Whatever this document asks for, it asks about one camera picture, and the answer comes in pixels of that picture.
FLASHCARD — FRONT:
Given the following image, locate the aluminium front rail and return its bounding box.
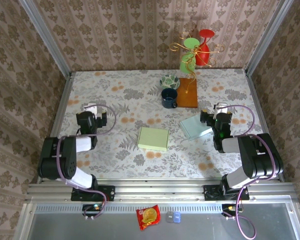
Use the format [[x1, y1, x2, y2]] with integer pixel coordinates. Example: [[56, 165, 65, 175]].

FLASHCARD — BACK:
[[24, 181, 298, 204]]

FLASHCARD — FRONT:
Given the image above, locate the gold wire stand wooden base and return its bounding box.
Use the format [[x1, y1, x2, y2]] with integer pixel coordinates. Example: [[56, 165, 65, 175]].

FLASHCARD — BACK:
[[169, 31, 225, 109]]

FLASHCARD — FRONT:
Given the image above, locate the floral tablecloth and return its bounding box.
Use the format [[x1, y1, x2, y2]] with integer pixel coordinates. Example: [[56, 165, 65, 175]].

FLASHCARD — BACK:
[[53, 69, 278, 180]]

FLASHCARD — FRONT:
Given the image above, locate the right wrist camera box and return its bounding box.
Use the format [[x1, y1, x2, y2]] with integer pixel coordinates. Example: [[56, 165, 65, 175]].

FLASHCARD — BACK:
[[213, 102, 229, 118]]

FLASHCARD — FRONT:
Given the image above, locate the leaf pattern bowl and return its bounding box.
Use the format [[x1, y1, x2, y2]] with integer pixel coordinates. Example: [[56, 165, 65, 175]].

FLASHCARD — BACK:
[[159, 74, 180, 90]]

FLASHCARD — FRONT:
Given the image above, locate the green paper box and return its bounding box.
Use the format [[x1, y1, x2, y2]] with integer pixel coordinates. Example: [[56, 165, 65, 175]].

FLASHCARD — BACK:
[[137, 126, 171, 153]]

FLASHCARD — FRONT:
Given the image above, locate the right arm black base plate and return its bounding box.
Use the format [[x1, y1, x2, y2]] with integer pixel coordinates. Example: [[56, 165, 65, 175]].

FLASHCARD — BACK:
[[203, 184, 250, 202]]

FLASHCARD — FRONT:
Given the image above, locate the slotted cable duct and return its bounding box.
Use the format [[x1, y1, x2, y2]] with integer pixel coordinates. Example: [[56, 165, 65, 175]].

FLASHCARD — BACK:
[[33, 202, 295, 214]]

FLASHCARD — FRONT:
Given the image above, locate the light blue paper box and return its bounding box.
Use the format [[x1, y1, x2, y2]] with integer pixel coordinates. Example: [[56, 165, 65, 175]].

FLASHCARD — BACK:
[[179, 116, 214, 142]]

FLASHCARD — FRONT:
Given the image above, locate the dark blue mug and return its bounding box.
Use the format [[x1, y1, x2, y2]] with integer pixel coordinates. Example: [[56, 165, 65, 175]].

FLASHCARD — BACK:
[[160, 88, 179, 109]]

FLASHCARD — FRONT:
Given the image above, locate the aluminium frame post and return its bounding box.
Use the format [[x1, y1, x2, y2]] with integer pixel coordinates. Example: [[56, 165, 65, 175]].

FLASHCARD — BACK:
[[17, 0, 73, 79], [244, 0, 295, 76]]

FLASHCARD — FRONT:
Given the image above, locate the green goblet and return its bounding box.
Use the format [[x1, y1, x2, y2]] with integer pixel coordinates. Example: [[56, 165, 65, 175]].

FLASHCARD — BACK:
[[179, 37, 200, 75]]

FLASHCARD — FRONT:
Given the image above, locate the red snack packet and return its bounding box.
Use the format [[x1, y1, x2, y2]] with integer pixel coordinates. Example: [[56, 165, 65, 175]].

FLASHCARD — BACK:
[[136, 204, 162, 232]]

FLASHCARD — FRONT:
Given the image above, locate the grey metal shelf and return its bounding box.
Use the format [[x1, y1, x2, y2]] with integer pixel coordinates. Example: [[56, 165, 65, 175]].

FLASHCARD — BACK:
[[13, 202, 300, 240]]

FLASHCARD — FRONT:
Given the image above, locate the red goblet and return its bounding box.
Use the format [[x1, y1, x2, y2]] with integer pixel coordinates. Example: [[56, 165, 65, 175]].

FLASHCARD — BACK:
[[195, 29, 216, 67]]

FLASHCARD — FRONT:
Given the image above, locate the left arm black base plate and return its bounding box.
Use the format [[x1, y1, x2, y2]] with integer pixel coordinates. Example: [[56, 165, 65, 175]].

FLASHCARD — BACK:
[[70, 185, 116, 202]]

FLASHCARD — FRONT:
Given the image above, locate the aluminium side rail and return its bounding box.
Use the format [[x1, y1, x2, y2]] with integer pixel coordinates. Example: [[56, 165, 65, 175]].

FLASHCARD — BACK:
[[244, 69, 286, 183], [36, 72, 75, 185]]

